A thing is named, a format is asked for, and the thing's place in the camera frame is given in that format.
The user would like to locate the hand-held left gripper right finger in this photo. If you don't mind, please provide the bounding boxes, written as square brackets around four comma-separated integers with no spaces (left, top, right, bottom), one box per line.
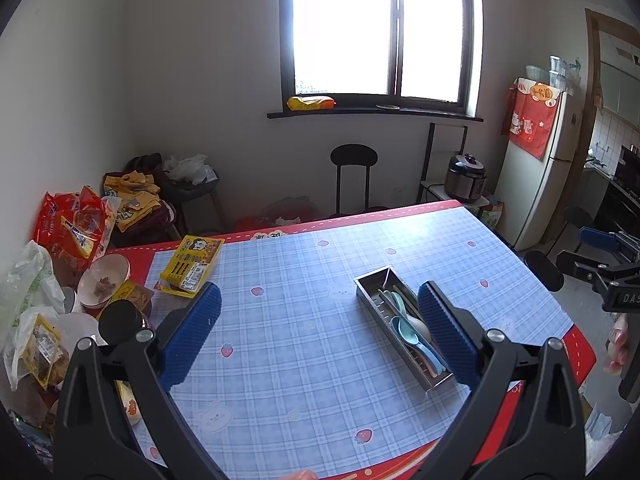
[416,280,587,480]

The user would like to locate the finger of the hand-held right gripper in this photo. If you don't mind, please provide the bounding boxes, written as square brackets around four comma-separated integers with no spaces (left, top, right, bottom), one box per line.
[556,250,640,286]
[579,226,640,262]

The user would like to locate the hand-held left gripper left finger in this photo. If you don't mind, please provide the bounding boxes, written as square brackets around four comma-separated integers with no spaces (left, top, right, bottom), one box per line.
[51,280,227,480]

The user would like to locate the blue spoon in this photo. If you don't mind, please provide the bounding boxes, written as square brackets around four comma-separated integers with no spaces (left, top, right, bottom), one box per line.
[391,316,447,377]

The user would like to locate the beige chopstick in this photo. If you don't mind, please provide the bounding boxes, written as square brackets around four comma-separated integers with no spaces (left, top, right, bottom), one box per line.
[392,284,426,318]

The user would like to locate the green spoon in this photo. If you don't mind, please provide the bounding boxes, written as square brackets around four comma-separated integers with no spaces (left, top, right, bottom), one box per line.
[389,291,412,322]

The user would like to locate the steel utensil tray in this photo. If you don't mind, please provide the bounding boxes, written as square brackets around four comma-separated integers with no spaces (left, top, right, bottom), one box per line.
[354,266,456,392]

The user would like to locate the person's right hand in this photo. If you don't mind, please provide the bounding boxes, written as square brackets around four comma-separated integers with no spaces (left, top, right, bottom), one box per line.
[602,313,635,374]

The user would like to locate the black chair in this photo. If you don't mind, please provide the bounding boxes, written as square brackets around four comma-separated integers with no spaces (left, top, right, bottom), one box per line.
[550,205,596,256]

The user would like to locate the small black round stool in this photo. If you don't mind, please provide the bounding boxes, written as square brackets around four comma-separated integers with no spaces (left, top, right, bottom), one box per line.
[523,250,565,292]

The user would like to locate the black kitchen stove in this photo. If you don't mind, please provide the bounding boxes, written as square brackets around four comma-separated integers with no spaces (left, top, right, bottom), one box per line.
[595,145,640,236]

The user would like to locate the yellow labelled food tray pack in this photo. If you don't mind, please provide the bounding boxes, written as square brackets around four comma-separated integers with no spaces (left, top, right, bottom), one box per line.
[159,235,225,297]

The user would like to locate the yellow snack packet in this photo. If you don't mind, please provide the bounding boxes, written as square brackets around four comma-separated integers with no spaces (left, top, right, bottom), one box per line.
[97,282,155,318]

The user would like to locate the cream refrigerator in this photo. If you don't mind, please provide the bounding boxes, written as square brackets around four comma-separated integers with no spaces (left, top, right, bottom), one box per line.
[495,77,586,252]

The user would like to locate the colourful bag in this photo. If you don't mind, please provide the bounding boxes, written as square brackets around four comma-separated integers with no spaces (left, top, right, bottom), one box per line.
[480,195,506,231]

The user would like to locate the white ceramic bowl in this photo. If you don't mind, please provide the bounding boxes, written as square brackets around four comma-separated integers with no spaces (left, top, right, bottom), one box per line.
[77,253,132,309]

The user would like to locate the blue plaid tablecloth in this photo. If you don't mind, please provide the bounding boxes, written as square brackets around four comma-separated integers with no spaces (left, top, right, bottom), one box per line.
[107,200,598,480]

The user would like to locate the crumpled plastic bag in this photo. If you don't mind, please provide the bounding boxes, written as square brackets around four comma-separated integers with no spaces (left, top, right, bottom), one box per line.
[582,400,626,461]

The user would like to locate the red printed cloth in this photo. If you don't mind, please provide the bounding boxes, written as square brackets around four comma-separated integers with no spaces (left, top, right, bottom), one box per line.
[502,78,563,161]

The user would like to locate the rice cooker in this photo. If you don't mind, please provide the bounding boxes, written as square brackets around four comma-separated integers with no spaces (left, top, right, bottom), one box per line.
[445,154,487,204]

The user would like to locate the dark stool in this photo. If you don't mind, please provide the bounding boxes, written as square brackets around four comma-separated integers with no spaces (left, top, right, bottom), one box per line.
[160,170,226,233]

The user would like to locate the white side table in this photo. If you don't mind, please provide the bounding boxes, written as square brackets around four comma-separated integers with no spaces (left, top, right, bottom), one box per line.
[420,182,491,208]

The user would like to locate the yellow snack bags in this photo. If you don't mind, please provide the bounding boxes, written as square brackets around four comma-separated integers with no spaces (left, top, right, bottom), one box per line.
[102,170,163,231]

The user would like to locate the red bags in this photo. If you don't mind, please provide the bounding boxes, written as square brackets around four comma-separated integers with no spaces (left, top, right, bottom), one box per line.
[235,197,321,231]

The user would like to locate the clear packet of dried food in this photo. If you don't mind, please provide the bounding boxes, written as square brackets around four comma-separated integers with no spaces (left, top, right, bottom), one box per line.
[5,307,71,391]

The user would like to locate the red snack bag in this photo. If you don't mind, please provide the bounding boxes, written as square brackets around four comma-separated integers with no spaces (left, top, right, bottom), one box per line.
[32,186,118,271]

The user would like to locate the white plastic bag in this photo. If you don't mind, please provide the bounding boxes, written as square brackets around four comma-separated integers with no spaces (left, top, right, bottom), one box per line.
[162,154,218,186]

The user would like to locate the clear plastic food containers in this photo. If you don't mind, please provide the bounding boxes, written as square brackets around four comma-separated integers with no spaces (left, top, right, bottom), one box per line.
[525,55,583,93]

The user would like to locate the clear plastic bag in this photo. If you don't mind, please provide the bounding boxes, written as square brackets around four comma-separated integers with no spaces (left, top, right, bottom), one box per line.
[0,240,66,331]

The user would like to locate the yellow bag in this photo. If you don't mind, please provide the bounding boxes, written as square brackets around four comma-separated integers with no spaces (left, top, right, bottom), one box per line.
[286,95,337,112]

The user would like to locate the window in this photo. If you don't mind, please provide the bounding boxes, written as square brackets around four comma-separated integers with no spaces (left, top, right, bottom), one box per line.
[267,0,485,123]

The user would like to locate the kitchen wall cabinet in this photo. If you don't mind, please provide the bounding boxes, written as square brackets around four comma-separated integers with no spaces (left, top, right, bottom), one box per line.
[597,27,640,126]

